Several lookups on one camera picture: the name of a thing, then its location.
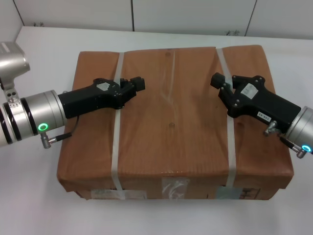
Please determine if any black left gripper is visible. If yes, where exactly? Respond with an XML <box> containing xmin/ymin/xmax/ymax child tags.
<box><xmin>58</xmin><ymin>76</ymin><xmax>146</xmax><ymax>120</ymax></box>

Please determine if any white plastic packing strap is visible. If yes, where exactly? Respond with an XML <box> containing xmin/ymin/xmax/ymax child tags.
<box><xmin>215</xmin><ymin>48</ymin><xmax>237</xmax><ymax>189</ymax></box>
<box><xmin>109</xmin><ymin>51</ymin><xmax>126</xmax><ymax>191</ymax></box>

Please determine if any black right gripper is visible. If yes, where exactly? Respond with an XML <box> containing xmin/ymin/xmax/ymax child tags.
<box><xmin>210</xmin><ymin>72</ymin><xmax>301</xmax><ymax>134</ymax></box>

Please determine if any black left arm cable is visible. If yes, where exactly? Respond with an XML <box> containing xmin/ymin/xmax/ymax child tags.
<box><xmin>40</xmin><ymin>115</ymin><xmax>80</xmax><ymax>149</ymax></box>

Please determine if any brown cardboard box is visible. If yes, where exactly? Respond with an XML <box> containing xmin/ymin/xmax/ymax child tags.
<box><xmin>56</xmin><ymin>45</ymin><xmax>294</xmax><ymax>201</ymax></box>

